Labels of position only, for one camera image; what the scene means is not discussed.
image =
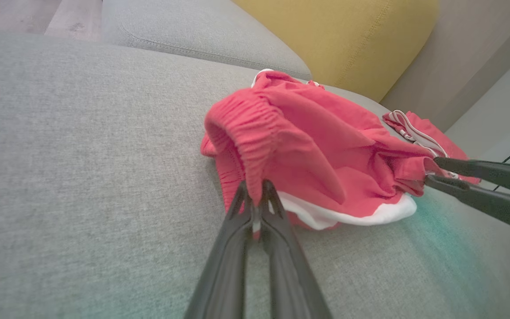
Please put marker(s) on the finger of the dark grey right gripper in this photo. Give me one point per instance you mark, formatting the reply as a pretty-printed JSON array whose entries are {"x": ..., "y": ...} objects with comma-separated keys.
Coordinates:
[
  {"x": 494, "y": 204},
  {"x": 498, "y": 173}
]

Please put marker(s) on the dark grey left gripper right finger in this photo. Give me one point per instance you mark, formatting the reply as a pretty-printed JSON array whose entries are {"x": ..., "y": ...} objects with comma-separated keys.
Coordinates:
[{"x": 288, "y": 274}]

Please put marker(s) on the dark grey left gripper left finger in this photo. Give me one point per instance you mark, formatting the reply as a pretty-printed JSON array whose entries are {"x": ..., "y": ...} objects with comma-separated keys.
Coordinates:
[{"x": 226, "y": 266}]

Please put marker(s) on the red jersey with black lettering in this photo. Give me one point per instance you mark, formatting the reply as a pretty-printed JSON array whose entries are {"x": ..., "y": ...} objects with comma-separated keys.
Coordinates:
[{"x": 423, "y": 126}]

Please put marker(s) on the red shorts with white trim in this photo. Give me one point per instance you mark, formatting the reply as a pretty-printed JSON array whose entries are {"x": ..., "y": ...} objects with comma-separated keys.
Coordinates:
[{"x": 317, "y": 146}]

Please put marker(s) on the large grey sofa seat cushion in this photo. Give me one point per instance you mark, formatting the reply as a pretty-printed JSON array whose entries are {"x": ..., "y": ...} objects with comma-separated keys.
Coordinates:
[{"x": 60, "y": 177}]

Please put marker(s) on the long yellow sofa back cushion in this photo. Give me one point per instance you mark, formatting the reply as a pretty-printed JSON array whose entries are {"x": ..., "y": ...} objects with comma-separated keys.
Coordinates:
[{"x": 348, "y": 35}]

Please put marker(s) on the small grey sofa seat cushion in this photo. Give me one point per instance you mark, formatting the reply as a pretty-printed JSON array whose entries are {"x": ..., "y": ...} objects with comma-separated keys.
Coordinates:
[{"x": 193, "y": 26}]

